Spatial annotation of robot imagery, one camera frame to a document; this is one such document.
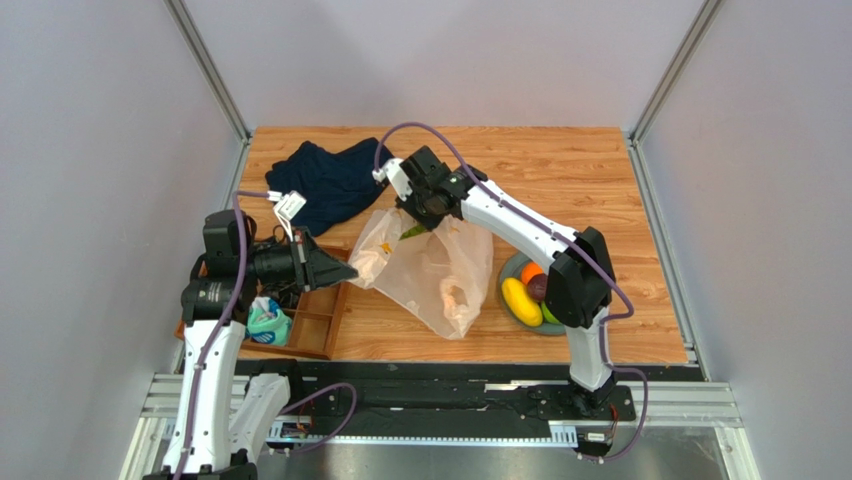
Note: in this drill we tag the translucent plastic bag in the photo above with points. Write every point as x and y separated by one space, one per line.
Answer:
441 277

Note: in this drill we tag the orange fake fruit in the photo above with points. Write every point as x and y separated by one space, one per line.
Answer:
530 271

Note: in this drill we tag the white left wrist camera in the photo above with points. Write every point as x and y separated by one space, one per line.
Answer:
285 207

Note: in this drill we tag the green fake apple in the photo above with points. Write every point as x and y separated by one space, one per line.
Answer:
548 315

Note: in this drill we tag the yellow fake lemon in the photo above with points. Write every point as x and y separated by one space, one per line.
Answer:
520 304

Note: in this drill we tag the aluminium frame post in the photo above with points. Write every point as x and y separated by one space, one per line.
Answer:
697 30
192 36

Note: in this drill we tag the right aluminium frame post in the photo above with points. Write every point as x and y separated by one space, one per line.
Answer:
697 30

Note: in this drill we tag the navy blue cloth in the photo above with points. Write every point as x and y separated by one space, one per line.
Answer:
336 186

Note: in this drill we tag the green fake grape bunch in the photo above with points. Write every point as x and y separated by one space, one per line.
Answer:
413 232

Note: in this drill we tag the dark purple fake plum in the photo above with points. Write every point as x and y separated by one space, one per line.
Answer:
536 287

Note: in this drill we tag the brown wooden divider tray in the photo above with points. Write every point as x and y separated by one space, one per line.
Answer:
316 314

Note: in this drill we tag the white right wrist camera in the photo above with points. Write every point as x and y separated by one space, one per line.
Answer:
391 172

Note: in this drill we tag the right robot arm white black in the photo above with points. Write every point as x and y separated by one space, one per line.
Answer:
580 276

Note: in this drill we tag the teal white rolled sock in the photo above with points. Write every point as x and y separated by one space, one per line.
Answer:
267 323

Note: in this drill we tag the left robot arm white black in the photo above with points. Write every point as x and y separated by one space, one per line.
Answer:
210 439

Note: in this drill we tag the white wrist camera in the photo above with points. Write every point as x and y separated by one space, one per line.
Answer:
285 207
391 172

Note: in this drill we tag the grey round plate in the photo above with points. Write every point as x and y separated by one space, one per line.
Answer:
512 268

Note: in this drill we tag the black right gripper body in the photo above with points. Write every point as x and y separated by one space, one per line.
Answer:
430 219

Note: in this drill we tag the left aluminium frame post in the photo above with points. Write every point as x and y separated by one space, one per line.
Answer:
192 36

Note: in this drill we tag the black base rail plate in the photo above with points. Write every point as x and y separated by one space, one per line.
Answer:
453 404

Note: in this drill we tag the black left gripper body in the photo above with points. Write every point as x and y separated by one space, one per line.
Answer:
300 247

